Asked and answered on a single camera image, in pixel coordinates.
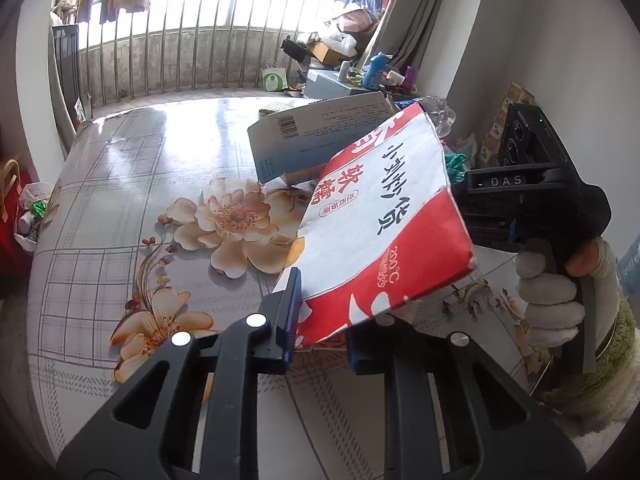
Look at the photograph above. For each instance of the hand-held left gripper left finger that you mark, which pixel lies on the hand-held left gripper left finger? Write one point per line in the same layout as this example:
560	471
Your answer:
292	310

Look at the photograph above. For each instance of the white roll-on bottle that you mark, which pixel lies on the white roll-on bottle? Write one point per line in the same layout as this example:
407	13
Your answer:
345	71

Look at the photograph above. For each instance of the open brown cardboard box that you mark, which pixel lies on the open brown cardboard box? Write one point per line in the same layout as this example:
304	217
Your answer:
325	52

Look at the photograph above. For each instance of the blue and white cardboard box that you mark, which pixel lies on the blue and white cardboard box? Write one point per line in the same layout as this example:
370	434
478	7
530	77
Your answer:
310	135

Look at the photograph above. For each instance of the grey cabinet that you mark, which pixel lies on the grey cabinet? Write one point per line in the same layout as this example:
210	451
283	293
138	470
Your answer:
325	85

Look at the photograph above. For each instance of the white paper bag green print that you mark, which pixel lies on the white paper bag green print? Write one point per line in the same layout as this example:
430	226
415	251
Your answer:
274	79

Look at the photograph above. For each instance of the person's right hand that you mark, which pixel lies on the person's right hand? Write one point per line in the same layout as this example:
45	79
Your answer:
547	305

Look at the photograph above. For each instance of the green shiny wrapper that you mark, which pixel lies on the green shiny wrapper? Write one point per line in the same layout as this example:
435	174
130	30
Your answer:
455	164

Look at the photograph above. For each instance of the pink cloth bundle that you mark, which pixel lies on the pink cloth bundle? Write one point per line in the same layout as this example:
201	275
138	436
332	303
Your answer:
352	22

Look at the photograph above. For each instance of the white bag of rubbish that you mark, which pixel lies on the white bag of rubbish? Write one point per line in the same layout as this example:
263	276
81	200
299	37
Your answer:
32	210

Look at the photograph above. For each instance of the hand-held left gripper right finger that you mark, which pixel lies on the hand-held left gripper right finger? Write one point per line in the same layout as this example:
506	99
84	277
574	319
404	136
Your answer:
353	357

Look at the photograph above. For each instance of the metal balcony railing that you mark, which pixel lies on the metal balcony railing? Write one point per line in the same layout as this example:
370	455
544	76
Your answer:
200	35

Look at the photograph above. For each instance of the dark folded rack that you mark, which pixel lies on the dark folded rack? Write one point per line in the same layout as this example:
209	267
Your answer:
67	75

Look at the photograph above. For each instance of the purple cup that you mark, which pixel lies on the purple cup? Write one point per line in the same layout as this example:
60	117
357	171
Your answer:
410	79

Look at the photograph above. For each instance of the tile patterned roll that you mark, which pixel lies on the tile patterned roll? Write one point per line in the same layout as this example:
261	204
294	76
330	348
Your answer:
495	130

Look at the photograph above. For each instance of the red and white paper bag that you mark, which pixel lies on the red and white paper bag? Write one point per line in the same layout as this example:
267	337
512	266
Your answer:
380	240

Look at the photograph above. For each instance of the black box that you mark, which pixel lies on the black box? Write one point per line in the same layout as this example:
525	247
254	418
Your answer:
292	49

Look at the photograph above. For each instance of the grey curtain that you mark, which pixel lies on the grey curtain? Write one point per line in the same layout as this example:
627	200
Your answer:
425	20

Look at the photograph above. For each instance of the person's right forearm green sleeve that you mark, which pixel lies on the person's right forearm green sleeve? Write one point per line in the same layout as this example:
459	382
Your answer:
615	360

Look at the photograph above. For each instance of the blue detergent bottle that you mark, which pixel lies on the blue detergent bottle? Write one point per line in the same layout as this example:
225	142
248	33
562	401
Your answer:
375	69

